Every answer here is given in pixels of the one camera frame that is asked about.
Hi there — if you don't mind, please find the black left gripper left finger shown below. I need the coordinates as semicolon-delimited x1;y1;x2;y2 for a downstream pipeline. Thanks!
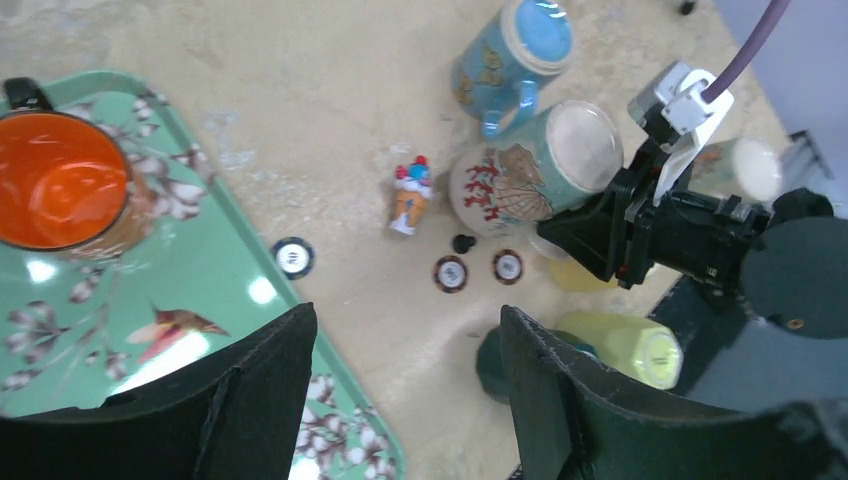
1;303;317;479

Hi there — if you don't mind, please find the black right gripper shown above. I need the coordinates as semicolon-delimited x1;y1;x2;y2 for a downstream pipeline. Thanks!
535;104;771;289

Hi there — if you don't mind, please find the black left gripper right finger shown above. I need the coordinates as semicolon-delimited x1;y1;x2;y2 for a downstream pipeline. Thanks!
500;306;847;479

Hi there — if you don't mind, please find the teal seashell mug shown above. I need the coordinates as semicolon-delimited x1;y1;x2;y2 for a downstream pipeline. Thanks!
448;100;624;237

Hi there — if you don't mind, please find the light green hexagonal mug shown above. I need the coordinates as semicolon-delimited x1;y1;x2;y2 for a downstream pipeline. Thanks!
555;311;684;390

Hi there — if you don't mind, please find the cream coral mug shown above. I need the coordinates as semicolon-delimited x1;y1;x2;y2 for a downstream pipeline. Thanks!
688;137;783;204

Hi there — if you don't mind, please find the blue mug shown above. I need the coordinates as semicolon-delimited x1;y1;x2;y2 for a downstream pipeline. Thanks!
451;0;575;141

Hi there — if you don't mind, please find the green floral tray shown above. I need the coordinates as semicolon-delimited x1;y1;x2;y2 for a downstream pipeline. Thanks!
1;70;407;479

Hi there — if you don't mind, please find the orange mug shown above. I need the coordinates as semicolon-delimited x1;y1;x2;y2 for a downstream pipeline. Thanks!
1;77;155;260

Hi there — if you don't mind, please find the yellow mug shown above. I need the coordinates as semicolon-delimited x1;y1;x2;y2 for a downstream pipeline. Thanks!
547;258;618;293

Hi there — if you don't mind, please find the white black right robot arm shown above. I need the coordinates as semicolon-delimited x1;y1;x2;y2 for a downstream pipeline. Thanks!
537;139;847;394

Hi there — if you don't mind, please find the dark green mug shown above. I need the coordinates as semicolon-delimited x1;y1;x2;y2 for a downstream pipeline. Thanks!
475;326;599;405

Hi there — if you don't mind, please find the orange poker chip right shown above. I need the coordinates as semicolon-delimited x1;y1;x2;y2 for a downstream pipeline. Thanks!
492;249;524;285

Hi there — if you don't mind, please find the orange poker chip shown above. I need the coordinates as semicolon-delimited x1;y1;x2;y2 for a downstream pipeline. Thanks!
432;255;468;294
492;249;524;285

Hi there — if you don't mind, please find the orange poker chip left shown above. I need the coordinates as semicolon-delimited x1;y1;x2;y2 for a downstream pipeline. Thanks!
432;255;468;294

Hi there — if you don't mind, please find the blue poker chip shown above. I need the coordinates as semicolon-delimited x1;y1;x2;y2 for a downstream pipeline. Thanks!
271;237;316;281

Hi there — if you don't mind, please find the ice cream cone toy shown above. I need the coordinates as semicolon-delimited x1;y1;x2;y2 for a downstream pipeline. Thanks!
388;155;433;235

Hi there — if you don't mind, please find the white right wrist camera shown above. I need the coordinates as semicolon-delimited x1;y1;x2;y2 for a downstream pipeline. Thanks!
627;61;734;206

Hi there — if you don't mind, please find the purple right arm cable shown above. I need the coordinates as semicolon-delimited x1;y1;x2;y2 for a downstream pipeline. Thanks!
700;0;793;105

